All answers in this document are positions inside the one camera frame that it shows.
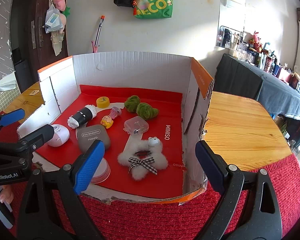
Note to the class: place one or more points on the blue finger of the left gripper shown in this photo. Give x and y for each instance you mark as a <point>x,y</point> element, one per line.
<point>9,118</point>
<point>29,143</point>

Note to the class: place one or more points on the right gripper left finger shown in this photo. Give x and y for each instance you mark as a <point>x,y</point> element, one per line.
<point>38,216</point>

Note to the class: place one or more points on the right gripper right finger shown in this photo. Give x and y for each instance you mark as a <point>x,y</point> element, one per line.
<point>260,217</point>

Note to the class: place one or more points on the pink round camera case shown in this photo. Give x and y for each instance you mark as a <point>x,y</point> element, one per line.
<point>60,137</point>

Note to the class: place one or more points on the grey eyeshadow case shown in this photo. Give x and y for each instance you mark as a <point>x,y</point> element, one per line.
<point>87,135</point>

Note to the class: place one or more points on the white round compact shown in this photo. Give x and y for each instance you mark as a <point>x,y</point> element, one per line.
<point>101,173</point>

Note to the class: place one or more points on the black white cloth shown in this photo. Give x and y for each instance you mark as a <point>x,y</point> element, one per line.
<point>82,116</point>

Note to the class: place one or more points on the yellow small figurine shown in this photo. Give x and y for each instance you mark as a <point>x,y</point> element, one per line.
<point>107,121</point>

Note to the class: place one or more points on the yellow round tin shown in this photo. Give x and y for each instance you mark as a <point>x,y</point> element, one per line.
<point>102,102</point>

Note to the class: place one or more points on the pink small figurine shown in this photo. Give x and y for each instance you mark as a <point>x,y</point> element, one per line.
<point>115,112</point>

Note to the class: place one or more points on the white fluffy bear clip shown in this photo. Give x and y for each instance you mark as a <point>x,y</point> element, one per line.
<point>143,157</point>

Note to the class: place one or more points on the clear pink plastic box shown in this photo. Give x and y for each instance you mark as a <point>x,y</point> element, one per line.
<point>136,126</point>

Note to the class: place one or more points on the green fuzzy scrunchie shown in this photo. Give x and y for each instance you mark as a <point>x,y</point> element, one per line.
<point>143,110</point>

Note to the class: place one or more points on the person's hand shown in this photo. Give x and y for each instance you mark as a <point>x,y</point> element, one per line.
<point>6,194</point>

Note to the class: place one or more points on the small wooden tag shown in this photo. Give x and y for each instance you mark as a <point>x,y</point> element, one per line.
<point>34,92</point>

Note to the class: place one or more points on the red knitted table mat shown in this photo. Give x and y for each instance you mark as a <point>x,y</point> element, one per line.
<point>123,220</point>

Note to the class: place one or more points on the dark wooden door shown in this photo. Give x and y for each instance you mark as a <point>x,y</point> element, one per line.
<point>31,46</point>

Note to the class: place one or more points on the hanging plastic bag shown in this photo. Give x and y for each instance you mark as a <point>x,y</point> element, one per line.
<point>54,20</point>

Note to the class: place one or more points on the blue cloth side table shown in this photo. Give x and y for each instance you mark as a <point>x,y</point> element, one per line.
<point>240,78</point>

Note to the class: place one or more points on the orange cardboard box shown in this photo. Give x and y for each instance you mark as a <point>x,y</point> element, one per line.
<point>178,86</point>

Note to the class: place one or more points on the pink plush toy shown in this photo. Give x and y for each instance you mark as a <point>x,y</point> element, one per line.
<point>60,5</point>

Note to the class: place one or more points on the red plush toy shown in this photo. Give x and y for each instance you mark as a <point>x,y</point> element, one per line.
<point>255,42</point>

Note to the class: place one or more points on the green tote bag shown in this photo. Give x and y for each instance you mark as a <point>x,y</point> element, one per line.
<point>153,9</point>

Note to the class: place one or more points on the wall mirror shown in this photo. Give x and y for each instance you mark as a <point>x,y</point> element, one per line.
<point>231,23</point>

